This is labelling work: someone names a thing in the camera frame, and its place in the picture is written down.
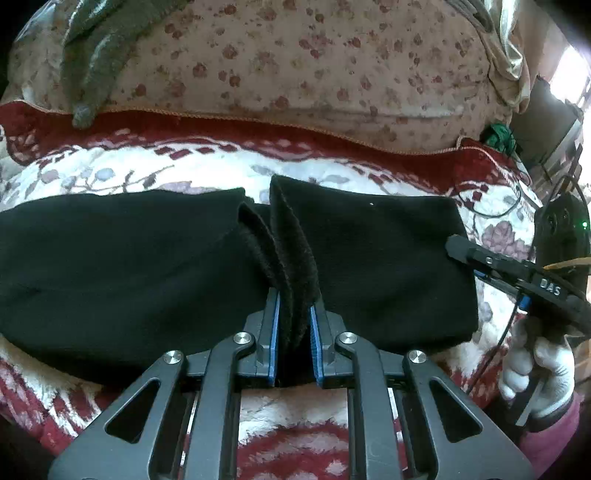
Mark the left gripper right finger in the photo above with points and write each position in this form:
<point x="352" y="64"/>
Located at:
<point x="406" y="417"/>

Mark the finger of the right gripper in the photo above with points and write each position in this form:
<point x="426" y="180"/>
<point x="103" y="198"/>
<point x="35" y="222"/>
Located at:
<point x="486" y="262"/>
<point x="503" y="281"/>

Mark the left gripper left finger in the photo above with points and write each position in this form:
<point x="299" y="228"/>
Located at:
<point x="180" y="418"/>

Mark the black pants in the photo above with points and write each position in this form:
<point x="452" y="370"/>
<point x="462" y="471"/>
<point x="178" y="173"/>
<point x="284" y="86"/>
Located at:
<point x="99" y="286"/>

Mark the maroon sleeved right forearm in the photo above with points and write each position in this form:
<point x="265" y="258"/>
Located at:
<point x="542" y="448"/>

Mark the white gloved right hand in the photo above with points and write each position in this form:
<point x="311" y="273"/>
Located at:
<point x="529" y="354"/>

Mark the green object by pillow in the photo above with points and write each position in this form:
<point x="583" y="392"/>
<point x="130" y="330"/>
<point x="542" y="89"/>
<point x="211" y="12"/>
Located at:
<point x="499" y="137"/>

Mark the floral beige pillow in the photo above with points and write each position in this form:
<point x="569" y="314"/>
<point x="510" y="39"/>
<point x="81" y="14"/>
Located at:
<point x="401" y="75"/>

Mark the red white floral blanket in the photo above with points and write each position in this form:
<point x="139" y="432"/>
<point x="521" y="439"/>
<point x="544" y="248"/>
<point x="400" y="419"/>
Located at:
<point x="296" y="433"/>

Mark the grey green towel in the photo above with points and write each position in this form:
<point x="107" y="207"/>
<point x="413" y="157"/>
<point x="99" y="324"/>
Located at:
<point x="96" y="46"/>

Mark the black camera with green light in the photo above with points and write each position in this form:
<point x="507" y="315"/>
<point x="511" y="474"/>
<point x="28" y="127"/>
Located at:
<point x="562" y="231"/>

